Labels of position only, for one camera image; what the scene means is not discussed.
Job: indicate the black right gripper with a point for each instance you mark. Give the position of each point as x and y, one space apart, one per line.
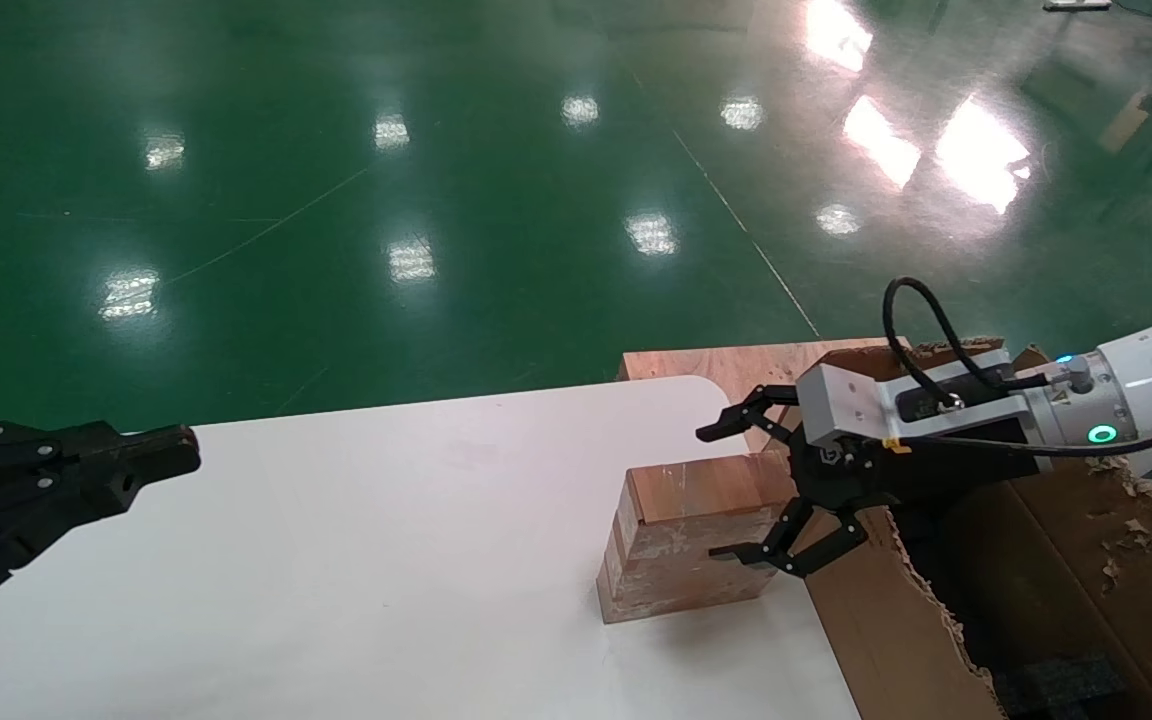
856 475

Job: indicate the small brown cardboard box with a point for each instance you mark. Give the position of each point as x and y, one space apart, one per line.
676 560

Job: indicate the plywood board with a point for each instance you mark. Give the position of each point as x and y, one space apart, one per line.
726 370

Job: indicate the grey table foot bar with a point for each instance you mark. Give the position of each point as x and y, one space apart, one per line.
1076 4

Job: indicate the black foam block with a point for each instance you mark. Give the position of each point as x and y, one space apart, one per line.
1056 690

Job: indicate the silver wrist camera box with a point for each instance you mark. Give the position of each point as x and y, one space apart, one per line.
841 405

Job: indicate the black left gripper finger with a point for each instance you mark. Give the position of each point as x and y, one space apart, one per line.
36 450
36 510

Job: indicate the big open cardboard box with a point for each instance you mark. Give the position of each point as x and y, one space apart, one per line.
886 640

